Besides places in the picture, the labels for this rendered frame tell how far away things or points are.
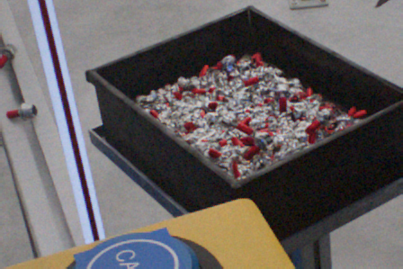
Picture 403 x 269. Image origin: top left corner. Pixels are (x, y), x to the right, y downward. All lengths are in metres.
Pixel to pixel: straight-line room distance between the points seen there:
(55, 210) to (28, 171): 0.04
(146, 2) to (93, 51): 0.30
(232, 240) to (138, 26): 2.56
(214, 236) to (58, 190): 0.42
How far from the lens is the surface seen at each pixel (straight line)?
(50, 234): 0.71
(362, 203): 0.76
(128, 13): 2.97
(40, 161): 0.80
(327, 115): 0.77
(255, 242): 0.33
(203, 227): 0.34
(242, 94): 0.83
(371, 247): 2.00
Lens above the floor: 1.28
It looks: 34 degrees down
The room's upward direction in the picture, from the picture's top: 6 degrees counter-clockwise
